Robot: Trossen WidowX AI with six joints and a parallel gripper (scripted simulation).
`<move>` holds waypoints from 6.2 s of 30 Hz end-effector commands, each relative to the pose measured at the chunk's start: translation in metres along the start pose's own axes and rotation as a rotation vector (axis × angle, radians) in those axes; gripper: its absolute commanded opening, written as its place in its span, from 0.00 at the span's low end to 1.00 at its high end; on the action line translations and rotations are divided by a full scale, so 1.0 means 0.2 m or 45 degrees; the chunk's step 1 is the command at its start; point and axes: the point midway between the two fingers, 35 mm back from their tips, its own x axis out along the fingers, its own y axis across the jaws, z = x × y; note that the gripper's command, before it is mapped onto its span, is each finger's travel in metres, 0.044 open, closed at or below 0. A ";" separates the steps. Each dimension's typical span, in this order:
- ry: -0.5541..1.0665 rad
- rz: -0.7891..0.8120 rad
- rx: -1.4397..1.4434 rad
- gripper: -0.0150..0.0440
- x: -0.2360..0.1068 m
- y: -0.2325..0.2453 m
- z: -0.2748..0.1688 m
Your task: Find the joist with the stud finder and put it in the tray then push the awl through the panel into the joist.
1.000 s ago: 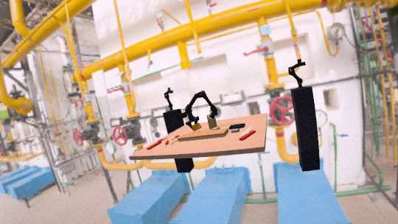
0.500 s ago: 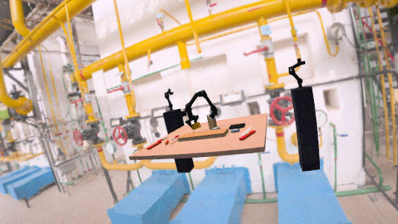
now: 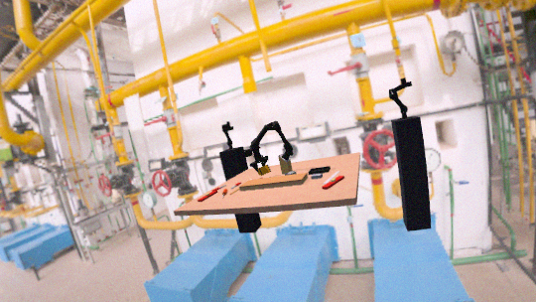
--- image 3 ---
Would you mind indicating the tan panel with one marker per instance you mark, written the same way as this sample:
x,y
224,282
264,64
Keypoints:
x,y
274,182

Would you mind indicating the red flat bar with yellow center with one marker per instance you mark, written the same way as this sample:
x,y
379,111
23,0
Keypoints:
x,y
332,182
207,196

